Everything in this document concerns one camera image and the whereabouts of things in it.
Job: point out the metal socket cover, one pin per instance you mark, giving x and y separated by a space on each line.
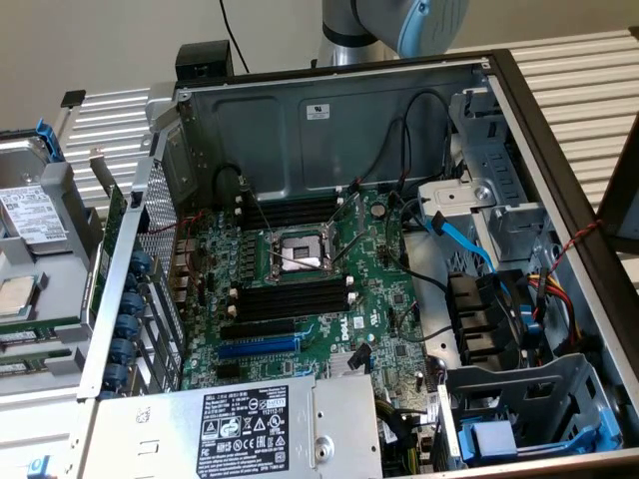
330 232

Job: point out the black box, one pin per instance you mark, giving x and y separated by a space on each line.
204 57

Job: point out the open grey PC case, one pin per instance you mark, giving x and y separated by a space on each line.
369 100

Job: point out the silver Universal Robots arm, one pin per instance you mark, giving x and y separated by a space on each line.
344 45

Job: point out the green graphics card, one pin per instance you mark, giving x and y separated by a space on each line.
115 219

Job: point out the grey parts rack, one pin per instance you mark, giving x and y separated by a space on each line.
65 294

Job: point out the CPU socket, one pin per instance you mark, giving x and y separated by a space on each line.
299 249

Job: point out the blue card retainer clip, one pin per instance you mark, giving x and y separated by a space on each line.
122 351
131 283
128 327
132 304
141 262
116 375

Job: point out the thin metal locking lever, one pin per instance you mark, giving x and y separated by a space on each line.
297 263

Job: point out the silver disk bay with screw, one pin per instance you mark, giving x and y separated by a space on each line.
499 164

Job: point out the silver power supply unit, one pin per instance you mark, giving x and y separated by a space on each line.
150 424

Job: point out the silver disk bay with cutouts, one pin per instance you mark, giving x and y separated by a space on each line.
499 384

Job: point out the silver chipset heat sink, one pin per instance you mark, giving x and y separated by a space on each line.
337 366

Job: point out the long black expansion slot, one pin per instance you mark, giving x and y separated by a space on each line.
257 329

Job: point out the dark framed panel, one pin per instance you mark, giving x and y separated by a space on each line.
621 174

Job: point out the round coin battery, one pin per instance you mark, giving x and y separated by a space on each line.
380 209

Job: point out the green motherboard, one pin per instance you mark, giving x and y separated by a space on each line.
379 279

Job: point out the blue drive tray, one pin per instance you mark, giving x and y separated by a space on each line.
491 439

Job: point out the silver disk with blue caddy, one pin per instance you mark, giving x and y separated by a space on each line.
20 159

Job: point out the silver CPU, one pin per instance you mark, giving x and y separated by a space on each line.
15 294

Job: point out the hard disk with white label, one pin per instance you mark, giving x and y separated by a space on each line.
30 214

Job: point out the blue expansion slot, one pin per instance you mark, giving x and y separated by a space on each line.
257 347

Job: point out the blue plastic latch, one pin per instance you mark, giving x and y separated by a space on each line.
530 324

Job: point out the short black expansion slot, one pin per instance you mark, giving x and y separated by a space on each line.
228 370

